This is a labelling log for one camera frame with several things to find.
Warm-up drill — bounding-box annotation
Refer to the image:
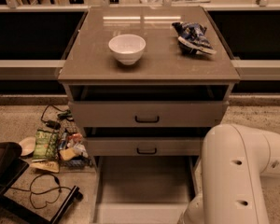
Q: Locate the grey drawer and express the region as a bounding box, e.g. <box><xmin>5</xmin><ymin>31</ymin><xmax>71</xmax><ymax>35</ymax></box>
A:
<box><xmin>91</xmin><ymin>156</ymin><xmax>196</xmax><ymax>224</ymax></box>
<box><xmin>69</xmin><ymin>101</ymin><xmax>228</xmax><ymax>128</ymax></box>
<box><xmin>85</xmin><ymin>137</ymin><xmax>203</xmax><ymax>156</ymax></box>

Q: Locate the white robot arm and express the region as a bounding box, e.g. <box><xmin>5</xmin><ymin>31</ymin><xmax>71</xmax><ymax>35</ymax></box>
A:
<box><xmin>178</xmin><ymin>124</ymin><xmax>280</xmax><ymax>224</ymax></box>

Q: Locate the grey drawer cabinet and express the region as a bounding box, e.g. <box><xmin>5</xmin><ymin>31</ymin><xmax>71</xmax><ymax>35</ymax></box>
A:
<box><xmin>57</xmin><ymin>6</ymin><xmax>241</xmax><ymax>161</ymax></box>

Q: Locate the white ceramic bowl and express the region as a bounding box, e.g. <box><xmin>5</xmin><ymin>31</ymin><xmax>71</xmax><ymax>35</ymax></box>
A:
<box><xmin>108</xmin><ymin>35</ymin><xmax>146</xmax><ymax>65</ymax></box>

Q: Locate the yellow sponge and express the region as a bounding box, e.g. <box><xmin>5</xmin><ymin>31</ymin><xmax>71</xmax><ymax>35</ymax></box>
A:
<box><xmin>59</xmin><ymin>148</ymin><xmax>77</xmax><ymax>161</ymax></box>

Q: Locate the green chip bag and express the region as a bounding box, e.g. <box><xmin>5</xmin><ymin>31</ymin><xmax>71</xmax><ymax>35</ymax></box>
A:
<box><xmin>33</xmin><ymin>130</ymin><xmax>59</xmax><ymax>161</ymax></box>

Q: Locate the tan snack bag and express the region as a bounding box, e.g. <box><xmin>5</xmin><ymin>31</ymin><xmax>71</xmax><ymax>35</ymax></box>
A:
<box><xmin>31</xmin><ymin>161</ymin><xmax>60</xmax><ymax>173</ymax></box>

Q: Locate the white plate on floor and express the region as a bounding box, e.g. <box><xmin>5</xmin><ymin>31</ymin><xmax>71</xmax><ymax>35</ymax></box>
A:
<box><xmin>20</xmin><ymin>136</ymin><xmax>35</xmax><ymax>156</ymax></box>

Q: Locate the black chair base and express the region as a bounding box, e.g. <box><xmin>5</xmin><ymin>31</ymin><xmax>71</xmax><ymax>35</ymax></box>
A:
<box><xmin>0</xmin><ymin>142</ymin><xmax>83</xmax><ymax>224</ymax></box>

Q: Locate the black power adapter cable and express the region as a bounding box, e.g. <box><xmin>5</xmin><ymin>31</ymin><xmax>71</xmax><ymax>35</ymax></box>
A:
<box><xmin>40</xmin><ymin>104</ymin><xmax>75</xmax><ymax>131</ymax></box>

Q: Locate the black cable on floor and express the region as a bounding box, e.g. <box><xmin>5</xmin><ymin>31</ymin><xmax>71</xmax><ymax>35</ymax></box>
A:
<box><xmin>9</xmin><ymin>172</ymin><xmax>73</xmax><ymax>210</ymax></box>

